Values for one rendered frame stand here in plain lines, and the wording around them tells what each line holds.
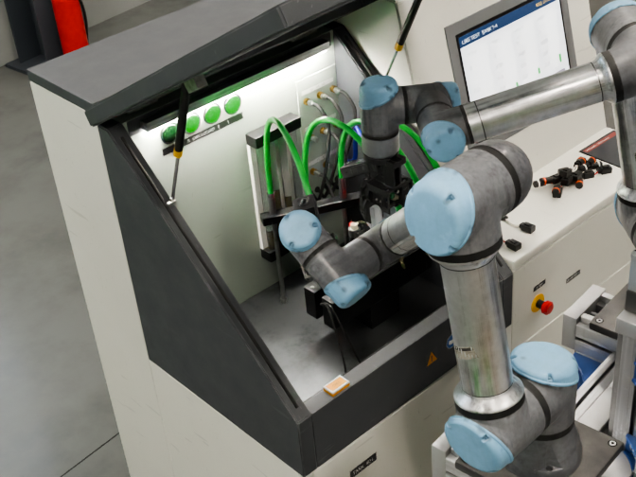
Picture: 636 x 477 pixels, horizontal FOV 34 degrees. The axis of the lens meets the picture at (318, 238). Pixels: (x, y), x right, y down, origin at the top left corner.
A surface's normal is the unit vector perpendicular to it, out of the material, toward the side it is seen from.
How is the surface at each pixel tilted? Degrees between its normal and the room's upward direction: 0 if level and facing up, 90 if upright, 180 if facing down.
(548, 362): 7
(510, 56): 76
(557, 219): 0
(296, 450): 90
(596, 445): 0
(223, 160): 90
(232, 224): 90
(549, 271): 90
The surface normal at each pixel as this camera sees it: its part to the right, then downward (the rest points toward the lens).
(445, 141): 0.07, 0.55
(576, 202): -0.08, -0.83
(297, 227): -0.14, -0.18
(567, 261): 0.68, 0.36
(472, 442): -0.68, 0.55
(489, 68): 0.64, 0.16
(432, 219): -0.73, 0.32
